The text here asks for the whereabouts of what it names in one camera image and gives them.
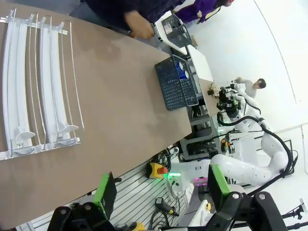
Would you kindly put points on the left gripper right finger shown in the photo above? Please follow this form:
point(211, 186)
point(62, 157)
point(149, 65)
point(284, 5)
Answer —
point(216, 187)

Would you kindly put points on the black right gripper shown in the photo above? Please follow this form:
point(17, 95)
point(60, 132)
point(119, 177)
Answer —
point(225, 98)

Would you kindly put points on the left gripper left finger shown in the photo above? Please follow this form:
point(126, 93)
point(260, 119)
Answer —
point(107, 195)

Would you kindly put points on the blue Pocari Sweat can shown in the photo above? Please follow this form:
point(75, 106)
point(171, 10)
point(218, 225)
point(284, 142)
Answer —
point(180, 65)
point(185, 74)

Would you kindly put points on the grey plastic woven basket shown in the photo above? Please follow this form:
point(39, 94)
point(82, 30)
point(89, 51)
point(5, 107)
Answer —
point(173, 91)
point(178, 36)

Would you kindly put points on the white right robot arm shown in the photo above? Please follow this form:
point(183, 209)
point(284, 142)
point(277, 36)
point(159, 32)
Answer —
point(240, 170)

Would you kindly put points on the white can dispenser rack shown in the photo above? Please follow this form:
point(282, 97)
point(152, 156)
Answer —
point(20, 72)

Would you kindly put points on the person's left hand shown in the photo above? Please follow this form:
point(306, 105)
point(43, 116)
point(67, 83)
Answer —
point(139, 26)

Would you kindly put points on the brown plush toy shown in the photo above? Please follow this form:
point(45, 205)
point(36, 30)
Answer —
point(213, 90)

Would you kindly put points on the brown background table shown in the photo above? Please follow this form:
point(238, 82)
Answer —
point(207, 101)

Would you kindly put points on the grey slotted mounting plate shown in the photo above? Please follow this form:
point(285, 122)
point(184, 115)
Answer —
point(134, 192)

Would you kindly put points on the person in grey sweater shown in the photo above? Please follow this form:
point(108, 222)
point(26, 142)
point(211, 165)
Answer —
point(251, 87)

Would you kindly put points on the white side table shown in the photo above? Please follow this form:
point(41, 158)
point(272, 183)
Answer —
point(202, 65)

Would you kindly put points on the yellow emergency stop button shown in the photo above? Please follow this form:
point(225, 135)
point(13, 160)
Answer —
point(139, 226)
point(154, 169)

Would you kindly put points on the black handheld device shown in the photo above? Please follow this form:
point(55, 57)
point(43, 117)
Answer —
point(161, 202)

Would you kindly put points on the person in purple jacket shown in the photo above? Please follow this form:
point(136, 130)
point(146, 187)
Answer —
point(204, 9)

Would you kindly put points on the person in navy jacket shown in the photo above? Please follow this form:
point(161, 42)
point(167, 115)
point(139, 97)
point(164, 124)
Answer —
point(108, 9)

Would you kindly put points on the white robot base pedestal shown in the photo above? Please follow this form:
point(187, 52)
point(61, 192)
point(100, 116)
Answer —
point(185, 175)

